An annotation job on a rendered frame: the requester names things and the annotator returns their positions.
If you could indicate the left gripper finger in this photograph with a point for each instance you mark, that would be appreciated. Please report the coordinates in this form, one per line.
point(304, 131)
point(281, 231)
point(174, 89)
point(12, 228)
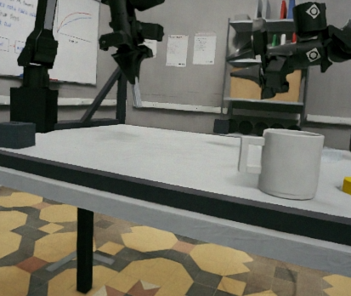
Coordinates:
point(247, 51)
point(250, 73)

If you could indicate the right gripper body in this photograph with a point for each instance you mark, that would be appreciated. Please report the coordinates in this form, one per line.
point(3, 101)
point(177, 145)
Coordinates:
point(123, 22)

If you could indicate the grey metal peg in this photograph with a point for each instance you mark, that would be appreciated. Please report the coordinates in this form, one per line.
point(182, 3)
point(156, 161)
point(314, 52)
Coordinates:
point(136, 94)

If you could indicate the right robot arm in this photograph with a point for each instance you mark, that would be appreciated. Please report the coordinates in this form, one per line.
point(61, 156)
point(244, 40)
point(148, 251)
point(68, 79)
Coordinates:
point(41, 47)

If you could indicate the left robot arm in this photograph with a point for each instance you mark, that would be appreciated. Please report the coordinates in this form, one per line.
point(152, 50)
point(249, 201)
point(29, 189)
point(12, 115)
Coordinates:
point(310, 21)

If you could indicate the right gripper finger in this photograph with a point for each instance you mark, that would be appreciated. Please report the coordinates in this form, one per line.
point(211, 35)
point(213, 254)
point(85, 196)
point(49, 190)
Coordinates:
point(126, 61)
point(138, 61)

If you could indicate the grey mug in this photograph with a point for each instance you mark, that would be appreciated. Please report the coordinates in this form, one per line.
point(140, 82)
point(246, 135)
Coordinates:
point(289, 166)

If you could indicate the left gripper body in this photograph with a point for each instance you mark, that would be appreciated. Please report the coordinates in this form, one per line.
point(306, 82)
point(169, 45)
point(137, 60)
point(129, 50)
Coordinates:
point(261, 38)

